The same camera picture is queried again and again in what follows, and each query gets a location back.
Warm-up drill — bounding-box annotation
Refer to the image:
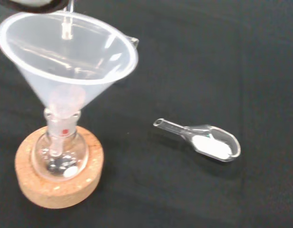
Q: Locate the black bench cloth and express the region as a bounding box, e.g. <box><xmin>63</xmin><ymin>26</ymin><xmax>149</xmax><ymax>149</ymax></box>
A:
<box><xmin>0</xmin><ymin>0</ymin><xmax>293</xmax><ymax>228</ymax></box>

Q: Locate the glass round-bottom flask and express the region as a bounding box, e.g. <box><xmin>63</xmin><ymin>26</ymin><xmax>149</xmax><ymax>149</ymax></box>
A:
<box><xmin>32</xmin><ymin>108</ymin><xmax>89</xmax><ymax>182</ymax></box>

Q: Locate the cork ring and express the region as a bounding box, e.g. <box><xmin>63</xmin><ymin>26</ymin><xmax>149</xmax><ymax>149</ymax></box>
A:
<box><xmin>14</xmin><ymin>125</ymin><xmax>105</xmax><ymax>210</ymax></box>

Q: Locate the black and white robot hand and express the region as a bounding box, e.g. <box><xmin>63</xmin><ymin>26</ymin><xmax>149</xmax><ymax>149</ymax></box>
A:
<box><xmin>8</xmin><ymin>0</ymin><xmax>69</xmax><ymax>14</ymax></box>

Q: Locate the translucent plastic funnel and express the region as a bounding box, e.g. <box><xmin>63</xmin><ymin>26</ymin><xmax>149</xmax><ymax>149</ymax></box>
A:
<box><xmin>0</xmin><ymin>10</ymin><xmax>139</xmax><ymax>157</ymax></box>

